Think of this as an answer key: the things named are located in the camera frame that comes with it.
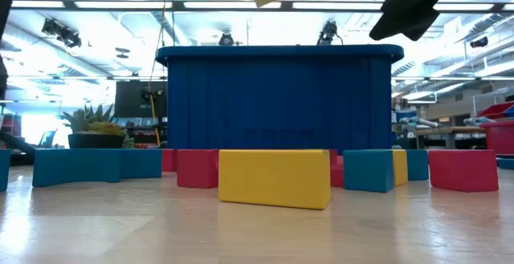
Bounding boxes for black monitor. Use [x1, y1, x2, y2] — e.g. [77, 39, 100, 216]
[114, 79, 169, 119]

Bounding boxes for overhead light bar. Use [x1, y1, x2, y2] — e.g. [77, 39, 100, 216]
[10, 0, 514, 13]

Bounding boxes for thin hanging cords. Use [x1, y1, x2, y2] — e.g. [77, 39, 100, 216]
[147, 0, 177, 148]

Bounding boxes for black ceiling box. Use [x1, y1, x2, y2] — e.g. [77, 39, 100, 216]
[469, 35, 489, 50]

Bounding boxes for pale blue background machine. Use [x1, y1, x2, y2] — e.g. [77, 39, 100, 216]
[398, 115, 439, 133]

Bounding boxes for blue plastic bin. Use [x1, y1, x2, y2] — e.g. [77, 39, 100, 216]
[155, 43, 406, 152]

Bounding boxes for round black ceiling lamp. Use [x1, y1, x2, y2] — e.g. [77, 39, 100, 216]
[218, 31, 242, 47]

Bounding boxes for wooden background table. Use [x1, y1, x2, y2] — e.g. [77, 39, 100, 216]
[413, 125, 487, 151]

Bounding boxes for black ceiling camera mount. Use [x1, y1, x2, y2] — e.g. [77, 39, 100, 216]
[316, 20, 345, 47]

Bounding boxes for red rectangular block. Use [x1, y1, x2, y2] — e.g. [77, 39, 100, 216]
[176, 148, 221, 189]

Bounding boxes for blue background box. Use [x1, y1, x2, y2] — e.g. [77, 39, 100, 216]
[395, 109, 418, 123]

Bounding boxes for red cube block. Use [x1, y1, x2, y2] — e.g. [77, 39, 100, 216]
[161, 148, 178, 173]
[428, 149, 500, 193]

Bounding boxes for red plastic crate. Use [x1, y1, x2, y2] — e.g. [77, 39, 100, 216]
[476, 101, 514, 156]

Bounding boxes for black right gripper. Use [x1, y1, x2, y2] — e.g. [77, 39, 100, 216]
[369, 0, 443, 43]

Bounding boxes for open laptop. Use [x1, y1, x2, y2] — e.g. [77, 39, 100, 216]
[39, 129, 59, 148]

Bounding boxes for potted succulent plant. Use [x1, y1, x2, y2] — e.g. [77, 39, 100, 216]
[60, 103, 130, 150]

